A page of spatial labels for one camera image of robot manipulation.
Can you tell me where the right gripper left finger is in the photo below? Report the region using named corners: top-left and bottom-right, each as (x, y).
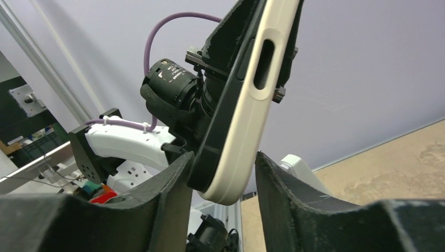
top-left (1, 152), bottom-right (194, 251)

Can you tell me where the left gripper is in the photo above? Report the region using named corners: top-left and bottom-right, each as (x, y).
top-left (185, 0), bottom-right (304, 115)

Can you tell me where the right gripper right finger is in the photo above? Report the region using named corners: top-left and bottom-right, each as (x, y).
top-left (255, 152), bottom-right (444, 251)

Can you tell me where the black phone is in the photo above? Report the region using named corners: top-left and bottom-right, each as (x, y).
top-left (187, 1), bottom-right (266, 192)

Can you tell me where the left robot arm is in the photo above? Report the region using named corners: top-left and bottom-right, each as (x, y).
top-left (69, 1), bottom-right (303, 205)

